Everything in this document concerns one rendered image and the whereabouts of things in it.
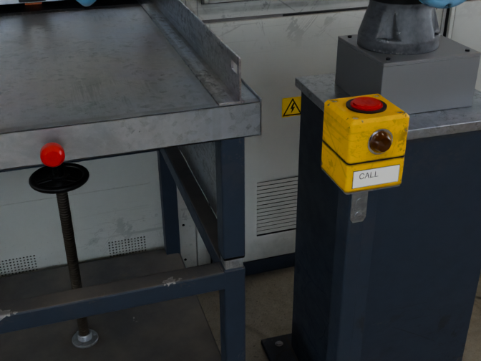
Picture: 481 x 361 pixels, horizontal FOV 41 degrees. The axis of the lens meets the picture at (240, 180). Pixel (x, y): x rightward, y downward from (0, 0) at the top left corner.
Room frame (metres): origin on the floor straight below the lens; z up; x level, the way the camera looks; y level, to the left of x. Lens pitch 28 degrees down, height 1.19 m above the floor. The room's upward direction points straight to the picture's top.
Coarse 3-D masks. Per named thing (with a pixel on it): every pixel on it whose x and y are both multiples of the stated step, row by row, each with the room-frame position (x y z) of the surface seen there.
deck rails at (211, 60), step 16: (160, 0) 1.45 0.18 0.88; (176, 0) 1.29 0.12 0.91; (160, 16) 1.40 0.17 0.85; (176, 16) 1.29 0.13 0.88; (192, 16) 1.16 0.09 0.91; (176, 32) 1.27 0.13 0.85; (192, 32) 1.17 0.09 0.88; (208, 32) 1.05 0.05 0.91; (176, 48) 1.16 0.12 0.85; (192, 48) 1.16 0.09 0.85; (208, 48) 1.05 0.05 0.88; (224, 48) 0.96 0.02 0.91; (192, 64) 1.06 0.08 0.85; (208, 64) 1.06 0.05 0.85; (224, 64) 0.96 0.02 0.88; (240, 64) 0.89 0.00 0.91; (208, 80) 0.98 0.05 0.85; (224, 80) 0.96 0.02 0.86; (240, 80) 0.89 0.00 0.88; (224, 96) 0.91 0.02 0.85; (240, 96) 0.89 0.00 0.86
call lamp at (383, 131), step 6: (378, 132) 0.69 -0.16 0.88; (384, 132) 0.69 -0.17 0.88; (390, 132) 0.70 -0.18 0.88; (372, 138) 0.69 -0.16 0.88; (378, 138) 0.69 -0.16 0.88; (384, 138) 0.69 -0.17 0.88; (390, 138) 0.69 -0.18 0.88; (372, 144) 0.69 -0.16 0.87; (378, 144) 0.68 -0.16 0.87; (384, 144) 0.69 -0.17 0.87; (390, 144) 0.69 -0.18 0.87; (372, 150) 0.69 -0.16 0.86; (378, 150) 0.69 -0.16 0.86; (384, 150) 0.69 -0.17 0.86
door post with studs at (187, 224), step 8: (184, 208) 1.55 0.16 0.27; (184, 216) 1.55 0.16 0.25; (184, 224) 1.55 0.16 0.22; (192, 224) 1.56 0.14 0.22; (184, 232) 1.55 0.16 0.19; (192, 232) 1.55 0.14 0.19; (184, 240) 1.55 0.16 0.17; (192, 240) 1.55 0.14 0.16; (184, 248) 1.55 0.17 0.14; (192, 248) 1.55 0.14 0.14; (184, 256) 1.55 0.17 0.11; (192, 256) 1.55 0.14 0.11; (192, 264) 1.55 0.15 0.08
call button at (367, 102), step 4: (352, 100) 0.75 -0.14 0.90; (356, 100) 0.74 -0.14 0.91; (360, 100) 0.74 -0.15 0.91; (364, 100) 0.74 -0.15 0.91; (368, 100) 0.74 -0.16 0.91; (372, 100) 0.74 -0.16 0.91; (376, 100) 0.74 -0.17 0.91; (352, 104) 0.74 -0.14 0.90; (356, 104) 0.73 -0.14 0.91; (360, 104) 0.73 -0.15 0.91; (364, 104) 0.73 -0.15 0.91; (368, 104) 0.73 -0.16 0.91; (372, 104) 0.73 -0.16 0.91; (376, 104) 0.73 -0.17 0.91; (380, 104) 0.73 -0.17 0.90; (356, 108) 0.72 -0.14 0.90; (360, 108) 0.72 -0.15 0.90; (364, 108) 0.72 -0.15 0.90; (368, 108) 0.72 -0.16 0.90; (372, 108) 0.72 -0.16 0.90; (376, 108) 0.72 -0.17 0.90; (380, 108) 0.72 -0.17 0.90
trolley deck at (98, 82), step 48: (0, 48) 1.18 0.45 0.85; (48, 48) 1.18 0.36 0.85; (96, 48) 1.18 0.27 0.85; (144, 48) 1.18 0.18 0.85; (0, 96) 0.93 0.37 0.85; (48, 96) 0.92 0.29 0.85; (96, 96) 0.92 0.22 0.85; (144, 96) 0.92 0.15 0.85; (192, 96) 0.92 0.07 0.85; (0, 144) 0.79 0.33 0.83; (96, 144) 0.82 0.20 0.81; (144, 144) 0.84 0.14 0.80; (192, 144) 0.86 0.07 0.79
